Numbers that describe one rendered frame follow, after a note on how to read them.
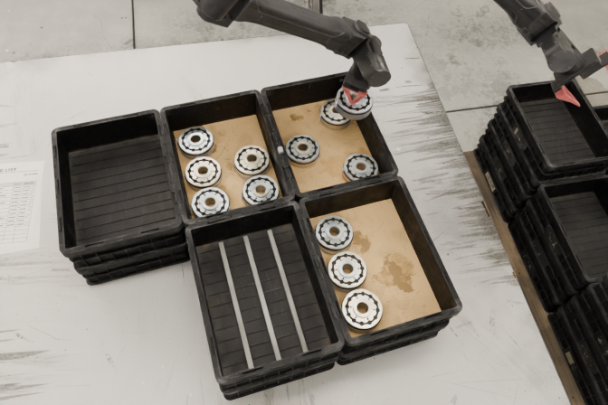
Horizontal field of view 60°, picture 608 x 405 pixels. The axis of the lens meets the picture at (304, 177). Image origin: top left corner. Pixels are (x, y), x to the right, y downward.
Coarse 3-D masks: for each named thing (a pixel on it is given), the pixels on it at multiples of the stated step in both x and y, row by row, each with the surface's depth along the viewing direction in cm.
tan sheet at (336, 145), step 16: (272, 112) 168; (288, 112) 168; (304, 112) 169; (288, 128) 165; (304, 128) 165; (320, 128) 165; (352, 128) 166; (320, 144) 162; (336, 144) 163; (352, 144) 163; (320, 160) 159; (336, 160) 159; (304, 176) 156; (320, 176) 156; (336, 176) 156; (304, 192) 153
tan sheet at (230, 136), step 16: (208, 128) 163; (224, 128) 163; (240, 128) 164; (256, 128) 164; (176, 144) 159; (224, 144) 160; (240, 144) 161; (256, 144) 161; (224, 160) 157; (224, 176) 154; (240, 176) 154; (272, 176) 155; (192, 192) 151; (224, 192) 151; (240, 192) 152
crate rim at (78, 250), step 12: (96, 120) 150; (108, 120) 150; (156, 120) 151; (168, 156) 145; (168, 168) 143; (60, 180) 139; (168, 180) 141; (60, 192) 137; (60, 204) 135; (60, 216) 134; (180, 216) 135; (60, 228) 132; (156, 228) 133; (168, 228) 133; (180, 228) 135; (60, 240) 130; (108, 240) 131; (120, 240) 131; (132, 240) 133; (72, 252) 129; (84, 252) 130
